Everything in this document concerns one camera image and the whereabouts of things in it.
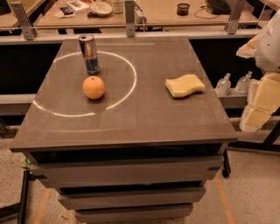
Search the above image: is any grey metal bracket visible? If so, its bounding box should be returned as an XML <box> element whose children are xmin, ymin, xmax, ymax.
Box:
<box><xmin>10</xmin><ymin>2</ymin><xmax>38</xmax><ymax>40</ymax></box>
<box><xmin>124</xmin><ymin>0</ymin><xmax>135</xmax><ymax>38</ymax></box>
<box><xmin>225</xmin><ymin>0</ymin><xmax>246</xmax><ymax>35</ymax></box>

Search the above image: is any clear sanitizer bottle right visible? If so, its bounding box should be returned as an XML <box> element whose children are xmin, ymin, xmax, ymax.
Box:
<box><xmin>234</xmin><ymin>71</ymin><xmax>252</xmax><ymax>95</ymax></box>

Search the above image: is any white mug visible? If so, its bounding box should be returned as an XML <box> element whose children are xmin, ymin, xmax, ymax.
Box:
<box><xmin>111</xmin><ymin>0</ymin><xmax>123</xmax><ymax>14</ymax></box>

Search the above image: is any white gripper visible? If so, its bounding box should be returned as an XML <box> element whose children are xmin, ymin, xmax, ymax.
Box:
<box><xmin>236</xmin><ymin>10</ymin><xmax>280</xmax><ymax>132</ymax></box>

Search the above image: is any black phone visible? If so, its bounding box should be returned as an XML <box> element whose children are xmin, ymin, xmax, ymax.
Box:
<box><xmin>60</xmin><ymin>7</ymin><xmax>74</xmax><ymax>15</ymax></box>

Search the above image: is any black keyboard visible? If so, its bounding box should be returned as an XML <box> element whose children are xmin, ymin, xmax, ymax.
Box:
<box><xmin>205</xmin><ymin>0</ymin><xmax>231</xmax><ymax>15</ymax></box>

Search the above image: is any grey drawer cabinet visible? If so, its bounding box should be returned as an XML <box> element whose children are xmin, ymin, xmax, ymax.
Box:
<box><xmin>11</xmin><ymin>37</ymin><xmax>236</xmax><ymax>223</ymax></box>

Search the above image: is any white bowl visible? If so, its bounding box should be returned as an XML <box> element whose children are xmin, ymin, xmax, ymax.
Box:
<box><xmin>91</xmin><ymin>2</ymin><xmax>112</xmax><ymax>17</ymax></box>

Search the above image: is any grey metal bracket left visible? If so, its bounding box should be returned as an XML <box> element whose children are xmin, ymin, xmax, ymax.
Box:
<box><xmin>10</xmin><ymin>2</ymin><xmax>38</xmax><ymax>40</ymax></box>

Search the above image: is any grey metal bracket right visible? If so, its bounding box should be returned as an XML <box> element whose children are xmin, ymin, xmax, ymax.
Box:
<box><xmin>225</xmin><ymin>0</ymin><xmax>246</xmax><ymax>35</ymax></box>

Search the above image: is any orange fruit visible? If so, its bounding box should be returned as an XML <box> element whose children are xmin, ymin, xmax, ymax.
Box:
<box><xmin>82</xmin><ymin>76</ymin><xmax>105</xmax><ymax>100</ymax></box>

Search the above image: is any yellow sponge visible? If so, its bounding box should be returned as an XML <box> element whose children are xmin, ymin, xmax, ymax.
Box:
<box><xmin>165</xmin><ymin>74</ymin><xmax>206</xmax><ymax>98</ymax></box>

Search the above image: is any clear sanitizer bottle left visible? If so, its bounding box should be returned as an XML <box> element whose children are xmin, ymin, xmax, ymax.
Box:
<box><xmin>215</xmin><ymin>73</ymin><xmax>231</xmax><ymax>96</ymax></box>

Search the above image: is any grey metal bracket middle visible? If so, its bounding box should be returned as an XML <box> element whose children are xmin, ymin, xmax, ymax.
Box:
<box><xmin>124</xmin><ymin>0</ymin><xmax>135</xmax><ymax>38</ymax></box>

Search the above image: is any silver blue drink can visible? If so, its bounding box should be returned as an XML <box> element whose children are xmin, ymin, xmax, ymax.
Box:
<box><xmin>79</xmin><ymin>35</ymin><xmax>100</xmax><ymax>75</ymax></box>

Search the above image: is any black mesh cup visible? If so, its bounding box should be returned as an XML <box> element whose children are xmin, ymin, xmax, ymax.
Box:
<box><xmin>177</xmin><ymin>3</ymin><xmax>190</xmax><ymax>16</ymax></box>

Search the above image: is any white booklet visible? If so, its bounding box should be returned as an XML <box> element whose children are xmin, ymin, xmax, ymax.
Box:
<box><xmin>66</xmin><ymin>0</ymin><xmax>92</xmax><ymax>13</ymax></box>

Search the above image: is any clear sanitizer bottle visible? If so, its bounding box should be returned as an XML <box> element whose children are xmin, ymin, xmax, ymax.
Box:
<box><xmin>234</xmin><ymin>71</ymin><xmax>252</xmax><ymax>95</ymax></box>
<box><xmin>215</xmin><ymin>73</ymin><xmax>231</xmax><ymax>96</ymax></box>

